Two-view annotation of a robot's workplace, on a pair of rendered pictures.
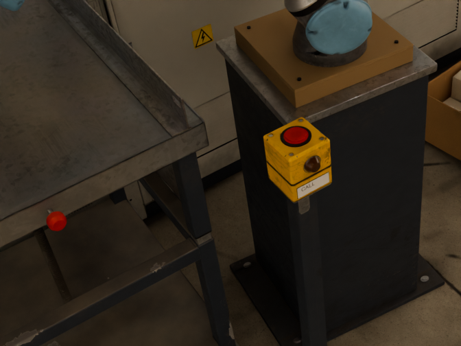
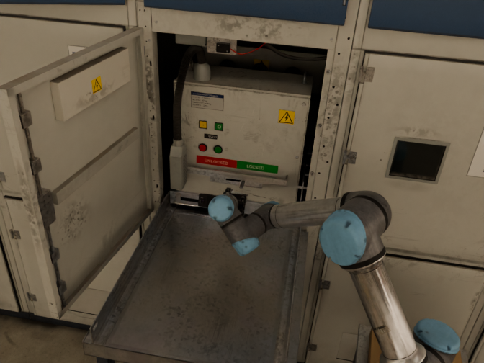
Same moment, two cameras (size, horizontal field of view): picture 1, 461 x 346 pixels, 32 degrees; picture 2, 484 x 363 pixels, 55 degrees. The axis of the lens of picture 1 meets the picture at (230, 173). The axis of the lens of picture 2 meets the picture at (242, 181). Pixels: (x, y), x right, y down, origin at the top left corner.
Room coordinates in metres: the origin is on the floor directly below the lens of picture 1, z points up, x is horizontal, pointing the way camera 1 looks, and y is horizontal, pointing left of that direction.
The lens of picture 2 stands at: (0.35, -0.25, 1.98)
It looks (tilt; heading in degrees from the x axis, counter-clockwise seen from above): 32 degrees down; 33
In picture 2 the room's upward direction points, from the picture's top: 4 degrees clockwise
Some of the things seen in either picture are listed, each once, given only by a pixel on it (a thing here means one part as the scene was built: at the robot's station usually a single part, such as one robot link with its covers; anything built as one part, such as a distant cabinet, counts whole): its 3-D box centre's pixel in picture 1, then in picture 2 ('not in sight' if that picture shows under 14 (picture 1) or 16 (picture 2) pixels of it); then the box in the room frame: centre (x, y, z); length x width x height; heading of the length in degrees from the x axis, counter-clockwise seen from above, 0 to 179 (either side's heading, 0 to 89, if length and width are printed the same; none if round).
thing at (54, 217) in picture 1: (54, 217); not in sight; (0.96, 0.30, 0.82); 0.04 x 0.03 x 0.03; 25
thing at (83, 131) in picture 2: not in sight; (95, 165); (1.16, 0.84, 1.21); 0.63 x 0.07 x 0.74; 16
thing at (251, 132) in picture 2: not in sight; (237, 150); (1.64, 0.61, 1.15); 0.48 x 0.01 x 0.48; 115
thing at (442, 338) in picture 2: not in sight; (431, 348); (1.35, -0.25, 0.96); 0.13 x 0.12 x 0.14; 175
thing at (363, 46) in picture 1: (328, 25); not in sight; (1.35, -0.25, 0.84); 0.15 x 0.15 x 0.10
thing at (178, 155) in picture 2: not in sight; (178, 165); (1.49, 0.77, 1.09); 0.08 x 0.05 x 0.17; 25
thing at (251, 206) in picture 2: not in sight; (235, 202); (1.65, 0.62, 0.89); 0.54 x 0.05 x 0.06; 115
